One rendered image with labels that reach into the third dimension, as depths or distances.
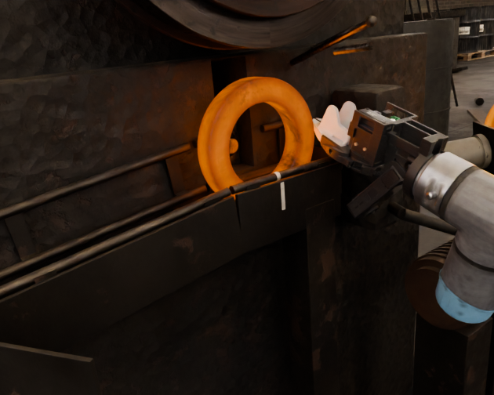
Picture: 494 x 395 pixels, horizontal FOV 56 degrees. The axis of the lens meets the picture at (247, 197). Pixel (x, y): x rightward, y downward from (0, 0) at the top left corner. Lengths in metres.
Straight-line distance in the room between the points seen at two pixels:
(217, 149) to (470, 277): 0.35
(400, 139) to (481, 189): 0.12
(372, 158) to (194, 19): 0.29
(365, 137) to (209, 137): 0.21
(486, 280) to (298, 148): 0.30
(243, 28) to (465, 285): 0.41
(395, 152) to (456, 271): 0.17
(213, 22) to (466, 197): 0.35
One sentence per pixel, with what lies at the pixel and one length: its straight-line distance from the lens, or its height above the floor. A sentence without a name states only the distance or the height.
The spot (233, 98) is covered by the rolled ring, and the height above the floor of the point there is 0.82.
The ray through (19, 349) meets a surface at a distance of 0.35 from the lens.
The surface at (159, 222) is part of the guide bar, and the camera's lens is 0.56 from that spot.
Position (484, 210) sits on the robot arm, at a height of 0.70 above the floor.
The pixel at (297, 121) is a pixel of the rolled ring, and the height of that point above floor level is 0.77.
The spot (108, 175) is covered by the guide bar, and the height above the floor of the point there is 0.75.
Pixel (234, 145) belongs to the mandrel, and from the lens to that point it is 0.72.
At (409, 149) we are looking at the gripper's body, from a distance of 0.62.
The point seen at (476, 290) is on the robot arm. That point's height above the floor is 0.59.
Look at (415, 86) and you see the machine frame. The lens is 1.02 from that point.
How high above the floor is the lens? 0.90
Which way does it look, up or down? 19 degrees down
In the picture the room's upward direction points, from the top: 5 degrees counter-clockwise
